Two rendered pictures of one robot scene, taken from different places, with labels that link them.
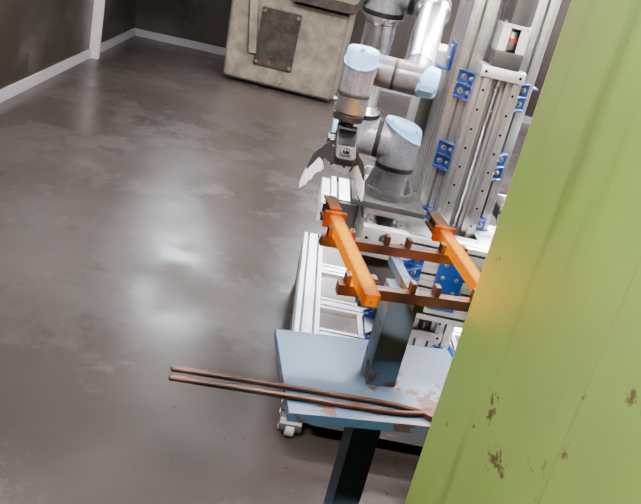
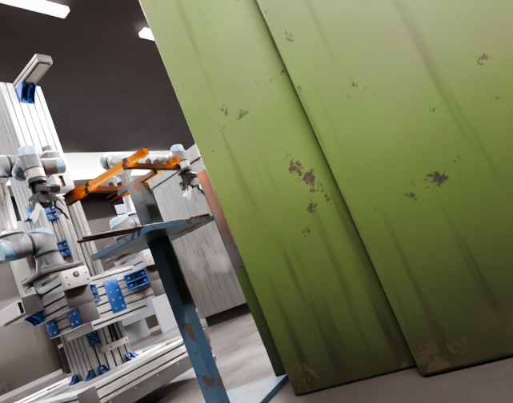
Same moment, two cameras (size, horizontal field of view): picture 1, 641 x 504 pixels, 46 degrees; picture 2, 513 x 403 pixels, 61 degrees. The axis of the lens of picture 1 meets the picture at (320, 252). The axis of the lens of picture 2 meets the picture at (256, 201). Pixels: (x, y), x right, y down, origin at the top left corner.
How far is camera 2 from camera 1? 137 cm
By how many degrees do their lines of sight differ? 59
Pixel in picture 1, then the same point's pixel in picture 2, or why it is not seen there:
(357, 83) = (35, 160)
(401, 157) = (50, 242)
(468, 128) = (69, 225)
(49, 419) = not seen: outside the picture
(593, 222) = (208, 27)
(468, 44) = not seen: hidden behind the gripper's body
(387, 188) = (54, 261)
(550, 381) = (235, 68)
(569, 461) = (268, 9)
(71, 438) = not seen: outside the picture
